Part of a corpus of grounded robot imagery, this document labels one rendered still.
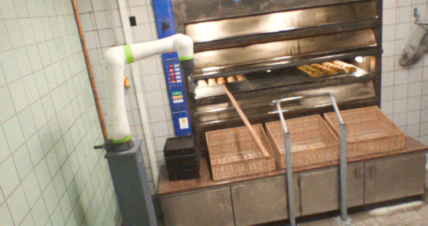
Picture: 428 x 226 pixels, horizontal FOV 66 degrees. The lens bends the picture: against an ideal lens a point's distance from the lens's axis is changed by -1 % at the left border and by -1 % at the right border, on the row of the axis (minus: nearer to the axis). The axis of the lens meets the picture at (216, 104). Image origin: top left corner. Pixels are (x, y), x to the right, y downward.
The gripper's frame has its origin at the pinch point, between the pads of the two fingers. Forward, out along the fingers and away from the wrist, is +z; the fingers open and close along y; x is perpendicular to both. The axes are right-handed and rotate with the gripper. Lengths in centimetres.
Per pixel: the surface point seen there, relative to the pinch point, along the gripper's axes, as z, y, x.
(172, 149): 60, -56, -28
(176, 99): 28, -93, -20
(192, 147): 61, -55, -11
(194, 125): 58, -96, -7
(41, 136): 0, 26, -88
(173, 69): -1, -94, -18
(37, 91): -23, 14, -88
